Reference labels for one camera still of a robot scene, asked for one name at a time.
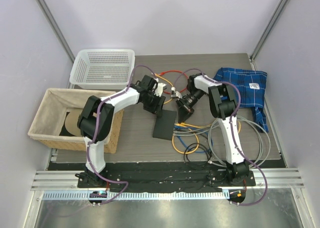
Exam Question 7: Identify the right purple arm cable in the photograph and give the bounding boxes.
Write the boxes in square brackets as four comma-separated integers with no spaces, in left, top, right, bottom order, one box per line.
[172,67,268,207]

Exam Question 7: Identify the black ethernet cable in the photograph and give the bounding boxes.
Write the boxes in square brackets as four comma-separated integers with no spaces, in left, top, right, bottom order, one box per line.
[182,131,212,169]

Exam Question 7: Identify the wicker basket with liner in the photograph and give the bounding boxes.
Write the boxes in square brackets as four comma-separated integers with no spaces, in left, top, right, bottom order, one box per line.
[28,88,115,151]

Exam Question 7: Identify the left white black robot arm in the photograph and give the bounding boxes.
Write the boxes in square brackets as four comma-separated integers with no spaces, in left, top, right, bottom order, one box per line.
[77,75,166,188]

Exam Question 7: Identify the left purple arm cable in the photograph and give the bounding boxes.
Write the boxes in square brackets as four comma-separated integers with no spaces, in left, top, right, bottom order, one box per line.
[86,64,159,205]

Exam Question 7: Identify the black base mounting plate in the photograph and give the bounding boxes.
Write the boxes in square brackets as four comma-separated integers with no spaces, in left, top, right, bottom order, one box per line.
[47,160,287,189]

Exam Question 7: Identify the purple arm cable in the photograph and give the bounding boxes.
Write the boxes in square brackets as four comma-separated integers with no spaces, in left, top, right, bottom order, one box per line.
[86,64,159,205]
[172,67,268,207]

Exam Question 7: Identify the long orange ethernet cable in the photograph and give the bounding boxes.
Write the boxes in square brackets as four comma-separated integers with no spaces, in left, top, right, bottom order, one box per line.
[153,72,213,129]

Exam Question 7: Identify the red ethernet cable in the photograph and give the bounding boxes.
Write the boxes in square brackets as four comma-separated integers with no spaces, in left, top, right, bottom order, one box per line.
[158,69,189,93]

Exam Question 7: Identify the blue ethernet cable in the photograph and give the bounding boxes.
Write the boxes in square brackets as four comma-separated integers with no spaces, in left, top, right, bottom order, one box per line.
[172,124,212,155]

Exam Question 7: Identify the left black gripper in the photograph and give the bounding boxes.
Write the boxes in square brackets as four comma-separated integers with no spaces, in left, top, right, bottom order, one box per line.
[141,91,165,117]

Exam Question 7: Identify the aluminium frame rail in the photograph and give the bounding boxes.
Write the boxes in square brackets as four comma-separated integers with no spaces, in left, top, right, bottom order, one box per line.
[31,168,304,193]

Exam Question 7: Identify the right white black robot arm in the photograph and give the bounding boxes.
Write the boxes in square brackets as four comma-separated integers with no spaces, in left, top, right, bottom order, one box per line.
[176,73,250,186]

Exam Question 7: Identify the white perforated plastic basket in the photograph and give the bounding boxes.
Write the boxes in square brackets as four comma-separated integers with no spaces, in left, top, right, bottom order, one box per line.
[69,49,135,90]

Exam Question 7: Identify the black network switch box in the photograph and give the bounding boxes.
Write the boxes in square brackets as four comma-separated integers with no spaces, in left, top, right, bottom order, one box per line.
[152,109,177,141]

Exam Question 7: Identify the grey ethernet cable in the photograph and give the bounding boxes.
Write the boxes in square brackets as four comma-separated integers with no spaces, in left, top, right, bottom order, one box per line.
[172,115,271,168]

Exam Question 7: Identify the looped orange ethernet cable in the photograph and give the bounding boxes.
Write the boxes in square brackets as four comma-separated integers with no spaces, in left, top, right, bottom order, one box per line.
[171,120,241,155]

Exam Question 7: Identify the blue plaid cloth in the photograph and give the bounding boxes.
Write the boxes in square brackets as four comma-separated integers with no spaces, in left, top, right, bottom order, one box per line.
[213,67,269,132]

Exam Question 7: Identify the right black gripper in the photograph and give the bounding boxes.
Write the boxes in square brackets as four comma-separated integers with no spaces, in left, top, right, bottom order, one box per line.
[176,88,206,125]

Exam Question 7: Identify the white slotted cable duct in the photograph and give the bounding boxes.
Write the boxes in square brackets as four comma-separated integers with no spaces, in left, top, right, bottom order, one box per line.
[42,189,230,201]

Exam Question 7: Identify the brown tape roll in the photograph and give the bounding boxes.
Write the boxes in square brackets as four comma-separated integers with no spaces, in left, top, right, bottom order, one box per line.
[64,109,82,137]

